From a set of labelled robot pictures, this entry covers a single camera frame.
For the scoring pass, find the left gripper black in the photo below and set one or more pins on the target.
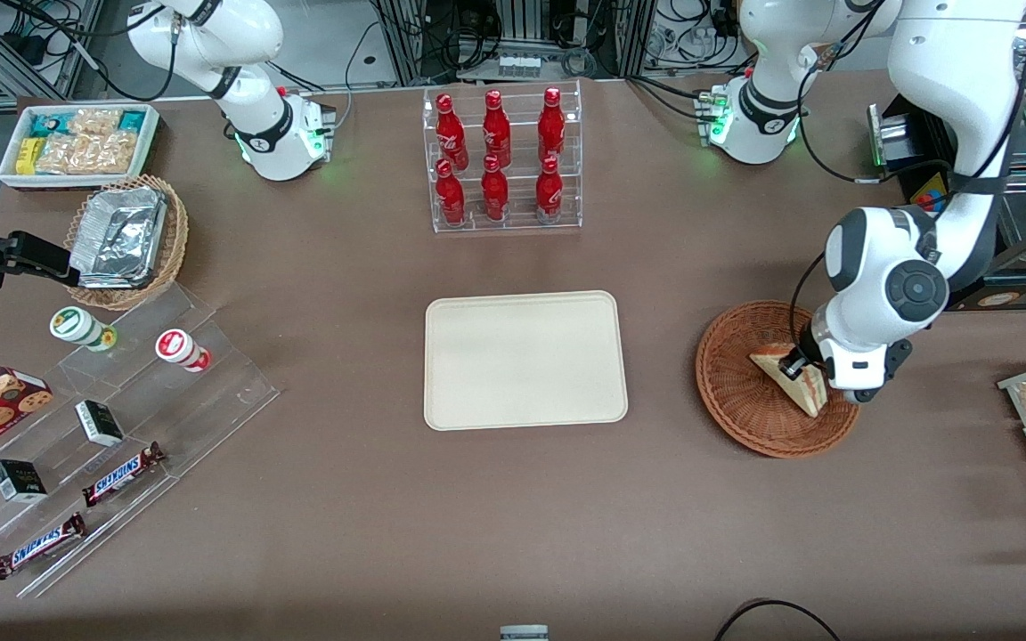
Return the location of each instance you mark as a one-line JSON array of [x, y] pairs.
[[795, 363]]

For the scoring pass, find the triangular sandwich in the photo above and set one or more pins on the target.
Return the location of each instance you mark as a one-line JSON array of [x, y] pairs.
[[800, 393]]

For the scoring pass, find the right white Franka robot arm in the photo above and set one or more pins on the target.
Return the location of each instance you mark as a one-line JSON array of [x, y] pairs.
[[246, 98]]

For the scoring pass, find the left white Franka robot arm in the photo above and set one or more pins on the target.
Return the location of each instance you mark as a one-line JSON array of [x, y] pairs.
[[949, 71]]

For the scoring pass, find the brown round wicker basket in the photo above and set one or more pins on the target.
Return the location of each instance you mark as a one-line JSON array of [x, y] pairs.
[[736, 401]]

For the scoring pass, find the light woven wicker basket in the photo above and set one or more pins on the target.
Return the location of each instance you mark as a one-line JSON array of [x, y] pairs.
[[176, 240]]

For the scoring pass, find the beige plastic serving tray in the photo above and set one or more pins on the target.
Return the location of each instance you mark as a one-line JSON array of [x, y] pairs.
[[522, 361]]

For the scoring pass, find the green-lid drink cup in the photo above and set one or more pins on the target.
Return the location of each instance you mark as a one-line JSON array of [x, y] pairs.
[[77, 325]]

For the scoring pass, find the stacked aluminium foil trays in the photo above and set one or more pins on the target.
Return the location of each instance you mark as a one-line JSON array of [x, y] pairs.
[[121, 236]]

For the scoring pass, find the yellow snack pack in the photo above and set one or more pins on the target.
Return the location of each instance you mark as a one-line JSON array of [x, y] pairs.
[[28, 156]]

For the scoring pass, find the large clear cracker bag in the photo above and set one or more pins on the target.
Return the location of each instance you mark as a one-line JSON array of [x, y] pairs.
[[85, 154]]

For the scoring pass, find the teal snack pack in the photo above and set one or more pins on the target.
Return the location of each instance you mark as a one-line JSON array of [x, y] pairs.
[[50, 124], [132, 121]]

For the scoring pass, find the small clear cracker bag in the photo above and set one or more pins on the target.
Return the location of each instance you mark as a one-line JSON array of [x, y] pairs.
[[96, 121]]

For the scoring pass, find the white rectangular snack bin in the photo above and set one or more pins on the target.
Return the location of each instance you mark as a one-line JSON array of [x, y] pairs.
[[150, 142]]

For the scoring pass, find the red-lid drink cup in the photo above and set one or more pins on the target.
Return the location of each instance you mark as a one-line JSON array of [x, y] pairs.
[[179, 347]]

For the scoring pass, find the small black carton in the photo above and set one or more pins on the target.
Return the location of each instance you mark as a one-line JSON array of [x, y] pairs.
[[99, 423], [19, 481]]

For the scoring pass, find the clear acrylic stepped shelf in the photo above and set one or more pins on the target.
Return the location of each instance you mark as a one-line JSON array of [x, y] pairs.
[[183, 409]]

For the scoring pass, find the Snickers chocolate bar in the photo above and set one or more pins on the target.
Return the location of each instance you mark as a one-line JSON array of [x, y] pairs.
[[36, 546], [121, 474]]

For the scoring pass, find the red cola bottle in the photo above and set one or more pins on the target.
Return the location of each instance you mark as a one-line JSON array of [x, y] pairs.
[[451, 133], [495, 196], [451, 200], [551, 129], [549, 196], [496, 133]]

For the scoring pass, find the clear acrylic bottle rack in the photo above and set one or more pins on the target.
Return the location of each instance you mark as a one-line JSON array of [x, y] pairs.
[[517, 191]]

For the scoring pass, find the small grey device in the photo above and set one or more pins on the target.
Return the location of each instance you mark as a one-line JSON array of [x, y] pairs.
[[524, 633]]

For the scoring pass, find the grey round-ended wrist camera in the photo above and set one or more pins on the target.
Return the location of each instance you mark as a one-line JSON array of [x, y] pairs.
[[858, 393]]

